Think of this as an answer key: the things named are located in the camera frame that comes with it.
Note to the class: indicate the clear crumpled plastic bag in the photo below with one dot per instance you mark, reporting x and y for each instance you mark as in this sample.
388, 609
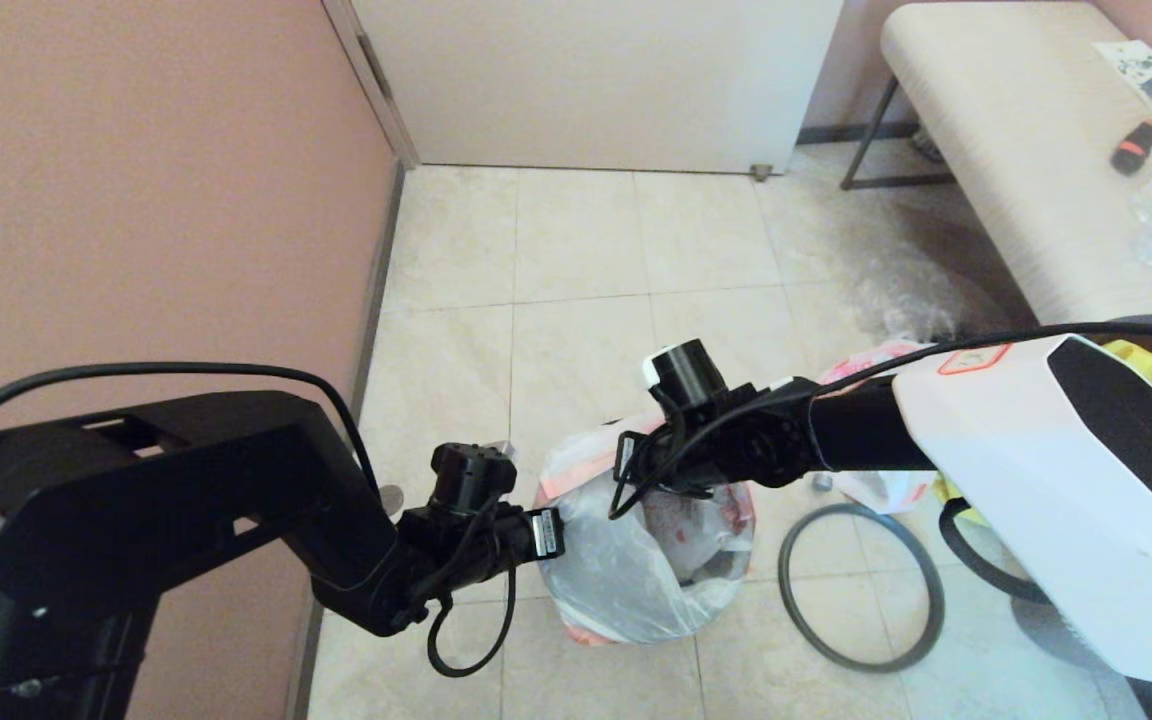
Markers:
901, 295

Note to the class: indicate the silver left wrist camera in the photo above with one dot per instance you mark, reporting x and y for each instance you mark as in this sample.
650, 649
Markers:
504, 450

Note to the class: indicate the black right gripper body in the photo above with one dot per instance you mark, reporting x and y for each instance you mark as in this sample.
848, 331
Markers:
736, 445

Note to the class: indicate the black metal table leg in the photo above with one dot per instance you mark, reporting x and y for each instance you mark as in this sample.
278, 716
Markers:
866, 145

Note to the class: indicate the black orange marker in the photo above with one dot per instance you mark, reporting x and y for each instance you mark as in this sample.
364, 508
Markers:
1133, 148

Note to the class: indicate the grey white shoe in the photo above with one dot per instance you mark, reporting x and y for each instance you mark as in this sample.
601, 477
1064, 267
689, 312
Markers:
926, 145

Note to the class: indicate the black white printed booklet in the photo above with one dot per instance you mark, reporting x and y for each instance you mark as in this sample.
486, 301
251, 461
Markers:
1146, 68

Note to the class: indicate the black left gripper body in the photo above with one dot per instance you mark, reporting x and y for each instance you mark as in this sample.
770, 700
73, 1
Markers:
476, 550

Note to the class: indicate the white door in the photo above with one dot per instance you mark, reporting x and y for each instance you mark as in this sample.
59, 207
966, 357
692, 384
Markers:
586, 80

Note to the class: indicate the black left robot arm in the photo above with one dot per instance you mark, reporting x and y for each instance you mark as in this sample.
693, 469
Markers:
136, 500

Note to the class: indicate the round metal floor drain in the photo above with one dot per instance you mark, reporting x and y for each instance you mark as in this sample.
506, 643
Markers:
394, 498

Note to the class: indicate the bottle-filled white orange trash bag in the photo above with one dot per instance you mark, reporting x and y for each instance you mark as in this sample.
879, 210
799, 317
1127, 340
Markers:
886, 490

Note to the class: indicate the black round trash bin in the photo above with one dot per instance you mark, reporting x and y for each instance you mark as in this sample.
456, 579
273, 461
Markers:
716, 570

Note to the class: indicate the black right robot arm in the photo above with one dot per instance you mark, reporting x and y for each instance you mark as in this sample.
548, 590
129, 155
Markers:
1036, 470

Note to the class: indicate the grey door frame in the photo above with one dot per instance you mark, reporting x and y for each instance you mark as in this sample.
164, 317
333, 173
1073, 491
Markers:
382, 100

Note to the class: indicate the light wood table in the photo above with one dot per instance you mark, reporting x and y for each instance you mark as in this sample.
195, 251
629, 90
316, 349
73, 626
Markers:
1016, 150

